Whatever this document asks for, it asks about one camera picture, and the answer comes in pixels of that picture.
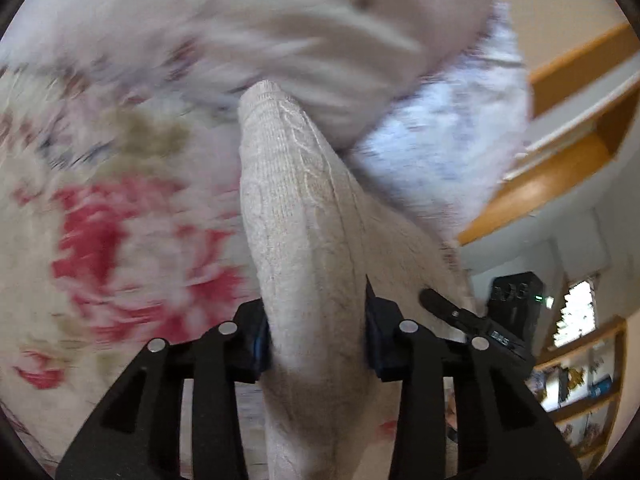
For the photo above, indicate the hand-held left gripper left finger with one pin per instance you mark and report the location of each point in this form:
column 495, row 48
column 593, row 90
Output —
column 260, row 345

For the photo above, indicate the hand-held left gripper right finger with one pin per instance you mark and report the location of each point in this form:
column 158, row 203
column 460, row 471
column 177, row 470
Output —
column 382, row 340

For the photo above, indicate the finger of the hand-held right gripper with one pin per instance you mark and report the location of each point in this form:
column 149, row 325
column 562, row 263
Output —
column 442, row 306

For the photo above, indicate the wooden bookshelf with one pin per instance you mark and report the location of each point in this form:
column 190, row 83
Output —
column 619, row 360

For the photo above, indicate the wooden headboard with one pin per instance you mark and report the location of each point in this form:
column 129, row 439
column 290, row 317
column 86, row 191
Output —
column 550, row 185

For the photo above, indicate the pale blue floral pillow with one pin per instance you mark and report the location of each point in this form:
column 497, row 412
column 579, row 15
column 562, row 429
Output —
column 440, row 150

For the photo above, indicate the floral bedspread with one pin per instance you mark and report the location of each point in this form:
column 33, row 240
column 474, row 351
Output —
column 125, row 260

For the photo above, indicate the white floral pillow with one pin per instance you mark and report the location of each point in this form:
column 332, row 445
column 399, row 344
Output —
column 300, row 20

